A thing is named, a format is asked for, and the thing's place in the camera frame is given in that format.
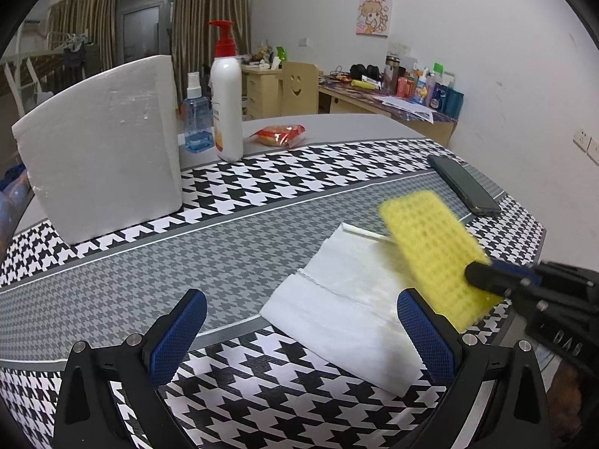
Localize white foam box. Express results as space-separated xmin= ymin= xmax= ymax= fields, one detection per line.
xmin=11 ymin=55 xmax=183 ymax=246

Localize cluttered wooden desk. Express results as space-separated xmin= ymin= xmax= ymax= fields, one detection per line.
xmin=317 ymin=80 xmax=458 ymax=147

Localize printed paper sheets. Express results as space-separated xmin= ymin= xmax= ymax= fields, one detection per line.
xmin=381 ymin=97 xmax=439 ymax=125

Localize white red-pump lotion bottle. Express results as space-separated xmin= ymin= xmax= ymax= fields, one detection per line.
xmin=208 ymin=19 xmax=245 ymax=162

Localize yellow sponge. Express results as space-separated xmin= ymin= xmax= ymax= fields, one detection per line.
xmin=378 ymin=190 xmax=493 ymax=334

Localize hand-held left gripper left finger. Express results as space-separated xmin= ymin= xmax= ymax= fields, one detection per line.
xmin=54 ymin=288 xmax=209 ymax=449

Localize clear blue spray bottle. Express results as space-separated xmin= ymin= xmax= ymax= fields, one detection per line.
xmin=182 ymin=71 xmax=214 ymax=153

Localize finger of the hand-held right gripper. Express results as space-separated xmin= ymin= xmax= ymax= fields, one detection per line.
xmin=491 ymin=261 xmax=599 ymax=301
xmin=465 ymin=261 xmax=599 ymax=313

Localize blue star-print quilt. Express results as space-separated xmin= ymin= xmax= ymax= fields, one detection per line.
xmin=0 ymin=165 xmax=34 ymax=254

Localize hanging dark clothes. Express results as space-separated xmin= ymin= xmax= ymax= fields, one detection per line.
xmin=63 ymin=33 xmax=90 ymax=69

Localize light wooden desk with drawers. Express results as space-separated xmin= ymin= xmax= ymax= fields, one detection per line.
xmin=240 ymin=62 xmax=284 ymax=121

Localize glass balcony door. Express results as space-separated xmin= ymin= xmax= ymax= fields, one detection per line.
xmin=116 ymin=0 xmax=179 ymax=64

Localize white wall power socket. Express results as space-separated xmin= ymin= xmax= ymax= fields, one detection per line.
xmin=574 ymin=128 xmax=599 ymax=166

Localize group of toiletry bottles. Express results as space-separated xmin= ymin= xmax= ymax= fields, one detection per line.
xmin=398 ymin=62 xmax=465 ymax=118

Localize red snack packet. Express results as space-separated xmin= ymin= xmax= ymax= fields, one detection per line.
xmin=247 ymin=123 xmax=308 ymax=147

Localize white cloth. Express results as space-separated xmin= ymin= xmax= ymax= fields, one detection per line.
xmin=259 ymin=222 xmax=451 ymax=394

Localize person's right forearm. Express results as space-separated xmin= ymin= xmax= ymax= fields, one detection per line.
xmin=538 ymin=351 xmax=589 ymax=431

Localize black smartphone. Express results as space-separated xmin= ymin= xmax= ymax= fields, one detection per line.
xmin=428 ymin=154 xmax=503 ymax=218

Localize houndstooth tablecloth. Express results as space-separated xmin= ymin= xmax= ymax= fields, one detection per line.
xmin=0 ymin=113 xmax=548 ymax=449

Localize dark thermos flask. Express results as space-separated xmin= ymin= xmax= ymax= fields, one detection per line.
xmin=384 ymin=54 xmax=400 ymax=92

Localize white metal bunk bed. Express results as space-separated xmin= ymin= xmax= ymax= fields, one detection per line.
xmin=19 ymin=30 xmax=91 ymax=86
xmin=0 ymin=54 xmax=52 ymax=120

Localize wooden smiley-face chair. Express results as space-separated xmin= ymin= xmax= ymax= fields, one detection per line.
xmin=280 ymin=61 xmax=322 ymax=116

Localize cartoon wall poster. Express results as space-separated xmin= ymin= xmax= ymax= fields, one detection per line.
xmin=356 ymin=0 xmax=393 ymax=37

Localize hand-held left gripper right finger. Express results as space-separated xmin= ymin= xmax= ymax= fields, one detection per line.
xmin=397 ymin=288 xmax=551 ymax=449

